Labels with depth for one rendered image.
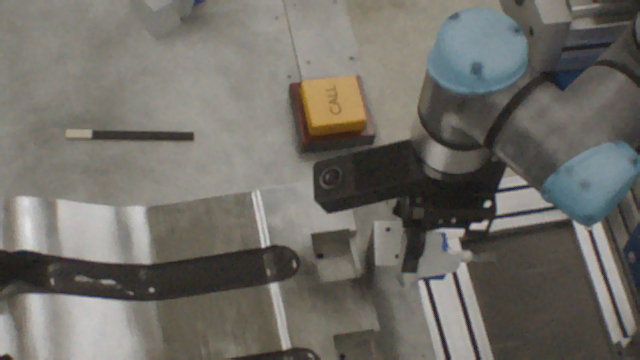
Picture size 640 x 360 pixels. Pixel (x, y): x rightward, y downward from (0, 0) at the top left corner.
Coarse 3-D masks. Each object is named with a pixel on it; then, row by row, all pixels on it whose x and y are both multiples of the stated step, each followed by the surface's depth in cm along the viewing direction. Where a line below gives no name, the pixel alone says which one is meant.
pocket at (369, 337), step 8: (336, 336) 125; (344, 336) 125; (352, 336) 126; (360, 336) 126; (368, 336) 126; (376, 336) 126; (336, 344) 127; (344, 344) 127; (352, 344) 127; (360, 344) 127; (368, 344) 127; (376, 344) 126; (336, 352) 126; (344, 352) 126; (352, 352) 126; (360, 352) 127; (368, 352) 127; (376, 352) 125
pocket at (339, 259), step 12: (348, 228) 130; (312, 240) 131; (324, 240) 131; (336, 240) 132; (348, 240) 132; (324, 252) 132; (336, 252) 132; (348, 252) 132; (324, 264) 131; (336, 264) 131; (348, 264) 131; (360, 264) 130; (324, 276) 130; (336, 276) 130; (348, 276) 131; (360, 276) 128
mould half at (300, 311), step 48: (240, 192) 131; (288, 192) 132; (0, 240) 121; (48, 240) 123; (96, 240) 126; (144, 240) 128; (192, 240) 129; (240, 240) 129; (288, 240) 129; (288, 288) 126; (336, 288) 127; (0, 336) 116; (48, 336) 117; (96, 336) 120; (144, 336) 123; (192, 336) 124; (240, 336) 124; (288, 336) 124
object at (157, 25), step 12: (132, 0) 149; (144, 0) 147; (156, 0) 147; (168, 0) 147; (204, 0) 152; (132, 12) 152; (144, 12) 148; (156, 12) 146; (168, 12) 148; (144, 24) 150; (156, 24) 148; (168, 24) 150; (156, 36) 150
